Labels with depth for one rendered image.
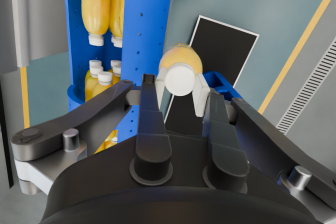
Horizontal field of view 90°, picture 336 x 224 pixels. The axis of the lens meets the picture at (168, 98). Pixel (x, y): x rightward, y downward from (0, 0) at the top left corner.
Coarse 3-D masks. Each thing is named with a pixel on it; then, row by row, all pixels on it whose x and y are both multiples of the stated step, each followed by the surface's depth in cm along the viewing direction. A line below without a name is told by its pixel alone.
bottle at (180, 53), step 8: (168, 48) 37; (176, 48) 26; (184, 48) 26; (192, 48) 37; (168, 56) 25; (176, 56) 24; (184, 56) 24; (192, 56) 24; (160, 64) 26; (168, 64) 24; (176, 64) 22; (184, 64) 22; (192, 64) 24; (200, 64) 25; (200, 72) 25
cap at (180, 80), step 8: (168, 72) 21; (176, 72) 21; (184, 72) 21; (192, 72) 21; (168, 80) 21; (176, 80) 21; (184, 80) 21; (192, 80) 21; (168, 88) 21; (176, 88) 21; (184, 88) 21; (192, 88) 21
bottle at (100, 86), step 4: (96, 84) 48; (100, 84) 48; (104, 84) 48; (108, 84) 48; (112, 84) 50; (96, 88) 47; (100, 88) 47; (104, 88) 47; (92, 92) 48; (96, 92) 47; (92, 96) 48; (112, 132) 54; (108, 136) 53; (112, 136) 55
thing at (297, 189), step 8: (296, 168) 7; (304, 168) 7; (280, 176) 7; (288, 176) 7; (296, 176) 7; (304, 176) 7; (280, 184) 7; (288, 184) 7; (296, 184) 7; (304, 184) 7; (288, 192) 7; (296, 192) 7; (304, 192) 7; (304, 200) 6; (312, 200) 6; (320, 200) 6; (312, 208) 6; (320, 208) 6; (328, 208) 6; (320, 216) 6; (328, 216) 6
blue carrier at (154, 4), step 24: (72, 0) 48; (144, 0) 37; (168, 0) 44; (72, 24) 50; (144, 24) 39; (72, 48) 52; (96, 48) 61; (120, 48) 65; (144, 48) 42; (72, 72) 54; (120, 72) 42; (144, 72) 45; (72, 96) 49
